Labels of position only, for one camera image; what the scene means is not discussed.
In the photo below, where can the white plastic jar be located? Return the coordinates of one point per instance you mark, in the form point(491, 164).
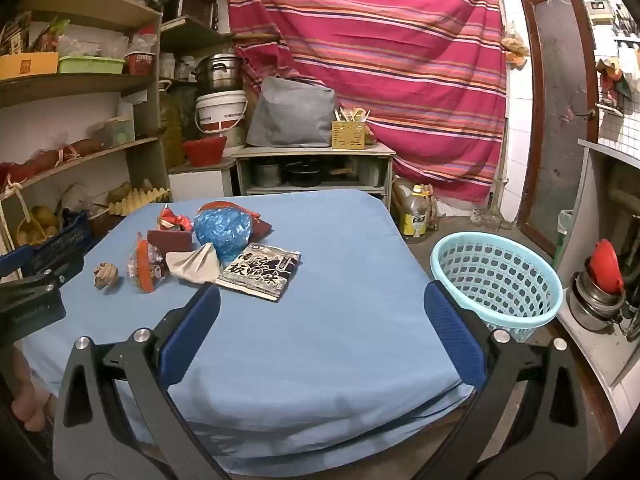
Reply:
point(167, 66)

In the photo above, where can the grey fabric bag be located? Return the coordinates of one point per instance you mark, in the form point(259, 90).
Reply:
point(292, 112)

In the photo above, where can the yellow egg tray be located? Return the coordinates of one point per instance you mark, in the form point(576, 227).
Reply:
point(140, 202)

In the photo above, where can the small steel pot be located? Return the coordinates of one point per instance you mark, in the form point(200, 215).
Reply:
point(265, 174)

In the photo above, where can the yellow-label oil bottle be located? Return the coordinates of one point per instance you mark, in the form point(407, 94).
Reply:
point(415, 217)

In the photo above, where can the stacked steel pots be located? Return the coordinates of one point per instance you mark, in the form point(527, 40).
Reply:
point(592, 305)

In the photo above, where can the teal plastic laundry basket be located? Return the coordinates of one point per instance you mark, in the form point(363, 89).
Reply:
point(492, 285)

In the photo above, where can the beige paper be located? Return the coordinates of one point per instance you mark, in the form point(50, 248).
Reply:
point(192, 265)

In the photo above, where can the brown round object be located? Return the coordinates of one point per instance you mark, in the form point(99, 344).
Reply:
point(220, 206)

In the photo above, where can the red mesh produce bag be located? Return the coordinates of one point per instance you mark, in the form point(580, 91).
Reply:
point(50, 157)

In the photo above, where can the dark red packet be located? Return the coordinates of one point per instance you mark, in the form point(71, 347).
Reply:
point(261, 229)

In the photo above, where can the small red basket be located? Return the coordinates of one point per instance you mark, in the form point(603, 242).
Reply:
point(140, 62)

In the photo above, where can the blue plastic crate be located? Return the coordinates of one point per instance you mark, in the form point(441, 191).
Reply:
point(55, 247)

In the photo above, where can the red plastic basin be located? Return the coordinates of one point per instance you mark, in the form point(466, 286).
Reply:
point(205, 152)

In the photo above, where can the steel cooking pot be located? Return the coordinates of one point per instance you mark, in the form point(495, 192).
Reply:
point(220, 72)

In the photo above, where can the colourful hanging rags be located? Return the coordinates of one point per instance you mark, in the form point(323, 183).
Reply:
point(612, 80)

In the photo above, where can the white counter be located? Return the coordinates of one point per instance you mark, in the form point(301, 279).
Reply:
point(605, 195)

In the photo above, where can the blue plastic bag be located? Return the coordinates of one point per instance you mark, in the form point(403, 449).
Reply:
point(222, 232)

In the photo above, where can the black snack packet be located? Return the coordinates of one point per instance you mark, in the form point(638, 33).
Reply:
point(260, 274)

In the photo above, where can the red striped curtain cloth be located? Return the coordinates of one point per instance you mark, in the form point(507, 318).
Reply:
point(380, 70)

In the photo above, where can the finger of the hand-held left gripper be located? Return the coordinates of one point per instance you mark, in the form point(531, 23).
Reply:
point(55, 272)

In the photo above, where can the red plastic lid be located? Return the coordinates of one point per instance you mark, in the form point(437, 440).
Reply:
point(605, 267)

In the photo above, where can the person's left hand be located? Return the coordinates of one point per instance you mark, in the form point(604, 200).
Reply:
point(30, 395)

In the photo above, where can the pale green container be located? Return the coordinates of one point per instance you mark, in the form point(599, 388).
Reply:
point(122, 130)

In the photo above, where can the large yellow oil jug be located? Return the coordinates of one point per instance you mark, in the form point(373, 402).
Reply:
point(171, 130)

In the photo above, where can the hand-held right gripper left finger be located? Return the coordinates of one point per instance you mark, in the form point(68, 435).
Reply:
point(192, 327)

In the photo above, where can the maroon scouring pad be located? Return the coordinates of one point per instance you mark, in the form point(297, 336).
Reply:
point(167, 242)

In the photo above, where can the green plastic tray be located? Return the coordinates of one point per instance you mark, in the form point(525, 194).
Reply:
point(90, 65)

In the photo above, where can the black pan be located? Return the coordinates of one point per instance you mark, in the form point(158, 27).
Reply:
point(304, 175)

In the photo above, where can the clear orange snack bag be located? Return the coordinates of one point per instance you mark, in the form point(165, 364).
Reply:
point(145, 265)

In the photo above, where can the white enamel pot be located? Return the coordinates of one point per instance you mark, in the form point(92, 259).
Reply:
point(370, 172)

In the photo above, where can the brown framed door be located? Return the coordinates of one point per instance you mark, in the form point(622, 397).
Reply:
point(565, 125)

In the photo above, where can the bundle of wooden chopsticks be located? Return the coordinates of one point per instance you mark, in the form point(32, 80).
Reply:
point(350, 114)

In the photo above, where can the loose potatoes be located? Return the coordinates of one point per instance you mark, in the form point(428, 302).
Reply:
point(120, 192)

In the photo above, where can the white plastic bucket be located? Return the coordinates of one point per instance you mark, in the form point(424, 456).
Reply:
point(220, 112)

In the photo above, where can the brown paper ball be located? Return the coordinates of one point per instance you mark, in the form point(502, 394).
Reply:
point(105, 276)

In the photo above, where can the red wrapper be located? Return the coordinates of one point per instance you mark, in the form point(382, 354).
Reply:
point(175, 220)

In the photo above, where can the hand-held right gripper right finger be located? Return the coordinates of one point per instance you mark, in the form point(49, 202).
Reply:
point(452, 337)

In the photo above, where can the yellow box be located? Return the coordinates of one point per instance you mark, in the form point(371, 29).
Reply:
point(27, 66)

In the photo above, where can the white box cabinet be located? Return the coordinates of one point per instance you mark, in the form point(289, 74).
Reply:
point(200, 180)

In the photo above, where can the yellow chopstick holder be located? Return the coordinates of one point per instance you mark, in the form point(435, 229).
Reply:
point(349, 135)

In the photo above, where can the dark wooden shelf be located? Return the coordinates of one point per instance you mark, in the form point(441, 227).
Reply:
point(195, 30)

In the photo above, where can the wooden side shelf unit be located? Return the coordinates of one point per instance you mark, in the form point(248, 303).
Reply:
point(310, 152)

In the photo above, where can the basket of potatoes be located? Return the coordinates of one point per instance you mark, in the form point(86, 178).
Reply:
point(40, 225)

